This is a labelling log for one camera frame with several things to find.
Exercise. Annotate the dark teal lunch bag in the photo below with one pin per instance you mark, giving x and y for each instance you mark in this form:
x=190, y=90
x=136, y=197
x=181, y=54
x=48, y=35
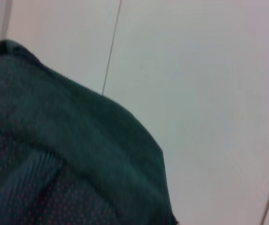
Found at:
x=54, y=152

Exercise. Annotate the white panel cabinet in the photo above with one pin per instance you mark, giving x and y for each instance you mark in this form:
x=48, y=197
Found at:
x=195, y=93

